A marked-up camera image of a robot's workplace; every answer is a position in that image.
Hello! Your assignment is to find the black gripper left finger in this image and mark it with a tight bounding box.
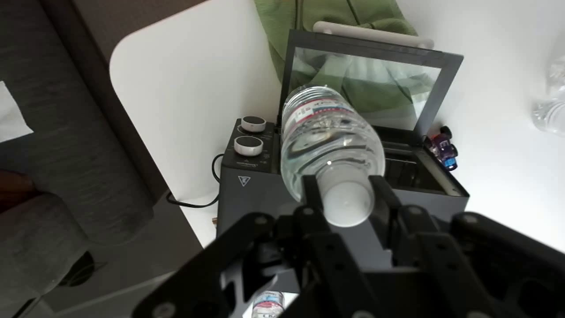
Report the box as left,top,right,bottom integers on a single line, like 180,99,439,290
300,175,330,234

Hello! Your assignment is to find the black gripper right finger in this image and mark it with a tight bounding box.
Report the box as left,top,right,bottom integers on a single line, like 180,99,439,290
371,177,404,232

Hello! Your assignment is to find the black mini oven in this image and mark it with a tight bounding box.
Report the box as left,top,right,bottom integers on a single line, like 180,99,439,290
213,117,473,273

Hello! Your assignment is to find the glass oven door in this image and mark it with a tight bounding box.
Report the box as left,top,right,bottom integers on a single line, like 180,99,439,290
280,31,462,144

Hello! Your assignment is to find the small blue red object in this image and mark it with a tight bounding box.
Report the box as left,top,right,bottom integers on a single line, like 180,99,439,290
429,126,459,172

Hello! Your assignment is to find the white table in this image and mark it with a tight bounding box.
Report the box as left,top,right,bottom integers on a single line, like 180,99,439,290
107,0,565,255

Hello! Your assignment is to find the green cloth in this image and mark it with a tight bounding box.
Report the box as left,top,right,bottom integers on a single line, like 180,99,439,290
254,0,422,114

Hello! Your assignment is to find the white paper sheet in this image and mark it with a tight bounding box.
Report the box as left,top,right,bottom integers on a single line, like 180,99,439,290
0,82,32,144

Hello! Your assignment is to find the black oven power cable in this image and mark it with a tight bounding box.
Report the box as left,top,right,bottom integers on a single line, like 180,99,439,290
164,154,226,211

